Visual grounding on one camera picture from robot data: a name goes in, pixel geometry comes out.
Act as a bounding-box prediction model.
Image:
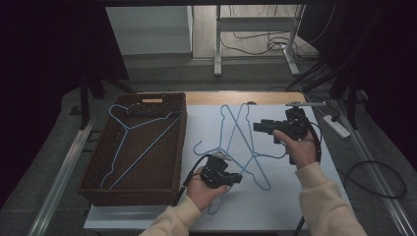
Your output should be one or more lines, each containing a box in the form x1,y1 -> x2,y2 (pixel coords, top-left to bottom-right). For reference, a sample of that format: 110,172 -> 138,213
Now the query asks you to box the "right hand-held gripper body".
274,101 -> 328,142

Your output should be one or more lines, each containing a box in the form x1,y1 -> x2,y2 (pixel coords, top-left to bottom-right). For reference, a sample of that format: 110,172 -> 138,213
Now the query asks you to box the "brown wicker basket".
77,91 -> 188,207

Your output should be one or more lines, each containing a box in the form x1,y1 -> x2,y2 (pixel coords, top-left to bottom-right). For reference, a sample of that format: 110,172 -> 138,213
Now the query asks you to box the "white cabinet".
105,5 -> 194,56

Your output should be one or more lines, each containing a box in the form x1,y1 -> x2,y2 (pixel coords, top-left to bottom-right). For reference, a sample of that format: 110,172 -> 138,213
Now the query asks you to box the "blue wire hanger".
192,102 -> 255,216
219,103 -> 288,192
99,103 -> 182,191

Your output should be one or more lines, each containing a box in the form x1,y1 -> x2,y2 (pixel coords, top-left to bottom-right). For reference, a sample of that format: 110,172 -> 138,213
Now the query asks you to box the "white power strip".
323,114 -> 352,140

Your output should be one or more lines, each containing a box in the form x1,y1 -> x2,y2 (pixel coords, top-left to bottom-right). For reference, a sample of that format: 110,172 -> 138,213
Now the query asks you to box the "person's left hand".
186,171 -> 230,211

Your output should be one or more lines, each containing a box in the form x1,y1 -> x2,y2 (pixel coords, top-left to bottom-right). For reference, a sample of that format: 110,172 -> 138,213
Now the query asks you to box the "dark curtain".
0,0 -> 130,210
296,0 -> 417,165

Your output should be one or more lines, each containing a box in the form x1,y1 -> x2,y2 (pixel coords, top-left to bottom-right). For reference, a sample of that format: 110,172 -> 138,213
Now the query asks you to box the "hand-held gripper cable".
171,154 -> 210,207
292,107 -> 325,236

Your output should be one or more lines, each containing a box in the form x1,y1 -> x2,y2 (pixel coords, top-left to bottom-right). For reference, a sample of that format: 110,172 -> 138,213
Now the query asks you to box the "tangle of black cables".
219,4 -> 321,63

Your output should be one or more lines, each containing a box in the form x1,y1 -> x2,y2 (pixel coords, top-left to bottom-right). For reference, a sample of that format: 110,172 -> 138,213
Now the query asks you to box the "left hand-held gripper cable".
171,154 -> 210,207

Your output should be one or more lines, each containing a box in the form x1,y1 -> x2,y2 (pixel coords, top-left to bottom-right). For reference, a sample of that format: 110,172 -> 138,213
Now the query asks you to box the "aluminium rail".
330,97 -> 417,236
28,119 -> 96,236

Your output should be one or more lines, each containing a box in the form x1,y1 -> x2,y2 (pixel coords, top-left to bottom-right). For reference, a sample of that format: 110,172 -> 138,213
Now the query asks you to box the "white paper sheet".
83,103 -> 362,230

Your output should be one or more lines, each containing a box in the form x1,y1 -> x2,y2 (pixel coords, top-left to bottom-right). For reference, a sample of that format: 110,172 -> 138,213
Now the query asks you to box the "black metal stand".
284,62 -> 360,131
78,70 -> 136,131

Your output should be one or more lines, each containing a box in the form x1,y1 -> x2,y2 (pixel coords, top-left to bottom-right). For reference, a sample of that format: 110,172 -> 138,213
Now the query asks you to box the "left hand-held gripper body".
200,150 -> 233,190

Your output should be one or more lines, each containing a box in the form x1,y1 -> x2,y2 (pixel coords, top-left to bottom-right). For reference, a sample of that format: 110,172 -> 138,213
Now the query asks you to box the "right hand-held gripper cable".
292,107 -> 325,236

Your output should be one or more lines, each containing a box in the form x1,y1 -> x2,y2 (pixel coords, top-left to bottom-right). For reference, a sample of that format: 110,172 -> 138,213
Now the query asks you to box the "white metal desk frame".
213,4 -> 306,78

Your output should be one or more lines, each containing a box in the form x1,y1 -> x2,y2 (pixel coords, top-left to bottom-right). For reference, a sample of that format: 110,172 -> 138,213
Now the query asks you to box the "person's right hand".
272,128 -> 319,170

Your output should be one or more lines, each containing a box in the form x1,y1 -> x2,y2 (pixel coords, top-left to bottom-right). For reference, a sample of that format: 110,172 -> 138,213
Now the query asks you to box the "black looped floor cable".
337,159 -> 408,200

